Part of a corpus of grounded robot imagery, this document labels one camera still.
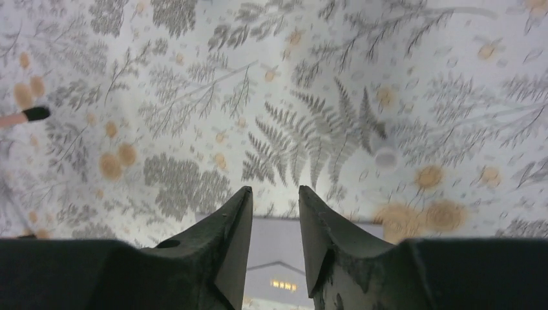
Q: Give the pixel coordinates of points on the grey lavender envelope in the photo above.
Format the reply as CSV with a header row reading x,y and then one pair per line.
x,y
265,265

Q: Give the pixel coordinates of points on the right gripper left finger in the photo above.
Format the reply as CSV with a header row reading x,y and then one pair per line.
x,y
203,267

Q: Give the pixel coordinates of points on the white glue stick cap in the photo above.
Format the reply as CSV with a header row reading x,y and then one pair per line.
x,y
386,158

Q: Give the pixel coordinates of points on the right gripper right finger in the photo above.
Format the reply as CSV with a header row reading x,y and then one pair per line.
x,y
349,268

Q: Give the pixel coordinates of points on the pink perforated music stand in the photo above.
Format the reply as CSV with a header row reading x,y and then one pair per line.
x,y
28,115

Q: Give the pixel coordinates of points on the floral patterned table mat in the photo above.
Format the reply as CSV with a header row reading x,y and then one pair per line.
x,y
161,110

